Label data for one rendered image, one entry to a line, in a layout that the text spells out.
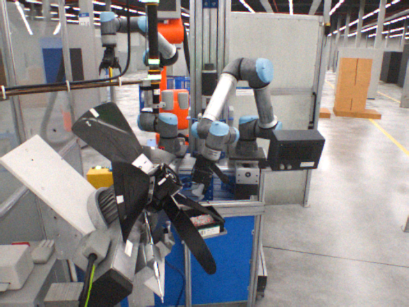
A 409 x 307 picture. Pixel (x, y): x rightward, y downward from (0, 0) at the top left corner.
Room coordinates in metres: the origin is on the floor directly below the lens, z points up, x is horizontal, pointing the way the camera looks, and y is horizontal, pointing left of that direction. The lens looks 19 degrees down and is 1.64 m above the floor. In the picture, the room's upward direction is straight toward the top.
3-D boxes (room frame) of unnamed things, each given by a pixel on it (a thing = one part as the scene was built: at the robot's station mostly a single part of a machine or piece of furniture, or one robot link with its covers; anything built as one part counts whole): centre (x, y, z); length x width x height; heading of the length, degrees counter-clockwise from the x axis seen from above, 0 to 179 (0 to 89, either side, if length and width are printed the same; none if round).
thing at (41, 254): (0.99, 0.66, 0.87); 0.15 x 0.09 x 0.02; 2
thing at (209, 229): (1.28, 0.03, 0.85); 0.22 x 0.17 x 0.07; 112
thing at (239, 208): (1.44, 0.11, 0.82); 0.90 x 0.04 x 0.08; 96
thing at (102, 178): (1.40, 0.51, 1.02); 0.16 x 0.10 x 0.11; 96
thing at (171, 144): (1.84, 0.23, 1.09); 0.15 x 0.15 x 0.10
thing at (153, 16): (1.07, 0.17, 1.68); 0.03 x 0.03 x 0.21
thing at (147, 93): (1.06, 0.18, 1.50); 0.09 x 0.07 x 0.10; 131
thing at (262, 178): (1.48, -0.31, 0.96); 0.03 x 0.03 x 0.20; 6
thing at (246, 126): (1.80, -0.27, 1.20); 0.13 x 0.12 x 0.14; 57
